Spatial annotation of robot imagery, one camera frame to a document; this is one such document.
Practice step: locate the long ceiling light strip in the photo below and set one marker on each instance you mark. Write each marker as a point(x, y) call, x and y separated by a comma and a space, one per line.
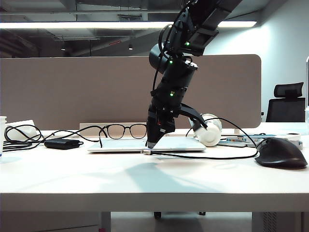
point(72, 25)

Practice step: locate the white drink cup green label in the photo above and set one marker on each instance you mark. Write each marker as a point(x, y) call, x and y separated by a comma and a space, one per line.
point(210, 137)

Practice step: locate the black chair caster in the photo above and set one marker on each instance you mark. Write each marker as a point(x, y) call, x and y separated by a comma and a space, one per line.
point(202, 213)
point(157, 215)

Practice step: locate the black mesh office chair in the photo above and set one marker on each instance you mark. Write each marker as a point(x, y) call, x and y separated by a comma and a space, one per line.
point(285, 111)

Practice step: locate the black computer mouse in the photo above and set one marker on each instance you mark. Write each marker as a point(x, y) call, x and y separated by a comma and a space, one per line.
point(280, 154)

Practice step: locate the black power adapter brick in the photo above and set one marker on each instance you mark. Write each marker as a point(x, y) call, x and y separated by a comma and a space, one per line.
point(60, 144)

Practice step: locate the narrow white desk leg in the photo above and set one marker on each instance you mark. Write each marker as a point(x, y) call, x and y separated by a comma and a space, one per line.
point(105, 222)

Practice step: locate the blue-grey USB hub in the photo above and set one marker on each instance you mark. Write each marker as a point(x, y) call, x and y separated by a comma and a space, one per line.
point(260, 136)

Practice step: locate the brown desk partition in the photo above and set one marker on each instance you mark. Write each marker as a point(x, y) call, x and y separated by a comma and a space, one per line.
point(72, 91)

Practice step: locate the white paper cup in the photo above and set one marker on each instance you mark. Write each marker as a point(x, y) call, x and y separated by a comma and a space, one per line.
point(2, 135)

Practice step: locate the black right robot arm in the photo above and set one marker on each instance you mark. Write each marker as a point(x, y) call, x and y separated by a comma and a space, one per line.
point(176, 72)

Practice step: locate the white plastic device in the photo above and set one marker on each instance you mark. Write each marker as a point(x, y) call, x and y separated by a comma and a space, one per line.
point(29, 131)

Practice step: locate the wide white desk leg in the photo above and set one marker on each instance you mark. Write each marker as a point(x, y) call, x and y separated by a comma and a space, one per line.
point(275, 222)

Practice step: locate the clear plastic food container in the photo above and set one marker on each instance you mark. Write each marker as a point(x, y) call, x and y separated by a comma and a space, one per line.
point(307, 120)

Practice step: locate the silver closed laptop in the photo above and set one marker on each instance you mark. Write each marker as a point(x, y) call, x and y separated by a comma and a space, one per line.
point(120, 145)

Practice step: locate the black-rimmed eyeglasses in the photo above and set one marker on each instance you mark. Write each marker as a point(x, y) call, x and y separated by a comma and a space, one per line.
point(116, 131)

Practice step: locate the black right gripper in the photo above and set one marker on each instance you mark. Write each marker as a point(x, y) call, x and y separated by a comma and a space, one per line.
point(166, 112)

